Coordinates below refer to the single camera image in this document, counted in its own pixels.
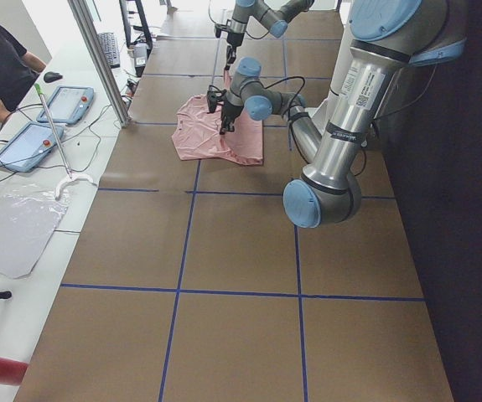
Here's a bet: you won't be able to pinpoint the black keyboard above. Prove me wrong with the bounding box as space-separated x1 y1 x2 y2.
97 32 121 69

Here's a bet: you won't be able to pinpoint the long reacher stick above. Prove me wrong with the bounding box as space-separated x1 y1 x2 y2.
34 83 97 200

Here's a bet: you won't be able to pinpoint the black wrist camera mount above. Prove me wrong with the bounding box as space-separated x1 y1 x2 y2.
206 85 227 114

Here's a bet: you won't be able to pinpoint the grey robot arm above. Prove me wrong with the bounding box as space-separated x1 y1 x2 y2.
215 0 314 70
208 1 468 228

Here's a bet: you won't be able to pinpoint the lower blue teach pendant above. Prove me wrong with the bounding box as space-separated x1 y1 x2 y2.
0 122 56 173

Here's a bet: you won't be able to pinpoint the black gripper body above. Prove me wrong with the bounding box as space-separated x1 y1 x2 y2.
226 30 244 48
220 99 243 126

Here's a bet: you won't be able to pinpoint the brown table cover sheet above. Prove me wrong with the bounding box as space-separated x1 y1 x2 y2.
13 8 455 402

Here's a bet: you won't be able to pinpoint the aluminium frame post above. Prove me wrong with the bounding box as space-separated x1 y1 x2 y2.
67 0 130 127

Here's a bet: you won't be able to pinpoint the clear plastic bag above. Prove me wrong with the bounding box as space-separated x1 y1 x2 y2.
0 184 68 279

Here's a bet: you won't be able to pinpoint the black computer mouse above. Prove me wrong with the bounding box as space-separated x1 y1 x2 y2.
43 71 63 83

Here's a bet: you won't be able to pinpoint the pink Snoopy t-shirt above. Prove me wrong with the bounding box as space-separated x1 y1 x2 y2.
172 94 264 166

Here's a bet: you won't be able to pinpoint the blue tape grid lines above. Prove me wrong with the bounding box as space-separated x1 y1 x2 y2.
59 10 426 402

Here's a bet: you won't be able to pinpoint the upper blue teach pendant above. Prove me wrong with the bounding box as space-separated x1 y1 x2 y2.
46 85 95 126

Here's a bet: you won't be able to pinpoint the blue teach pendant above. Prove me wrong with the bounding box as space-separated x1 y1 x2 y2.
0 122 56 173
46 85 95 126

